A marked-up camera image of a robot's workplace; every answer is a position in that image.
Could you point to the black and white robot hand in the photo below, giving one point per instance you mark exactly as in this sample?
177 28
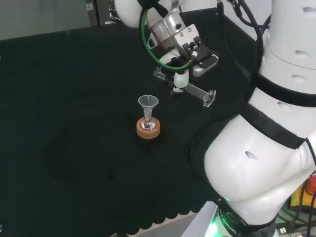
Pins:
181 79

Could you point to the clear glass graduated cylinder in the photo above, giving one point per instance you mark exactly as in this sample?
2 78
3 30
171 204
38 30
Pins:
197 93

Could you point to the clear plastic funnel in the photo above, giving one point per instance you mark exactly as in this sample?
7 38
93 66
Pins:
148 101

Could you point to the round-bottom glass flask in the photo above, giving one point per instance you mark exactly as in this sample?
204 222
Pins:
147 124

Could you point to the grey cabinet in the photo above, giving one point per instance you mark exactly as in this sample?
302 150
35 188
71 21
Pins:
103 11

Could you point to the black bench cloth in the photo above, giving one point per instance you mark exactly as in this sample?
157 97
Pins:
74 123

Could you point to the yellow stop button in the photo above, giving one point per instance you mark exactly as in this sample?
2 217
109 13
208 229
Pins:
306 195

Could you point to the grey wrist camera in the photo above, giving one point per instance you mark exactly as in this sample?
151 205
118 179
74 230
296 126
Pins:
206 65

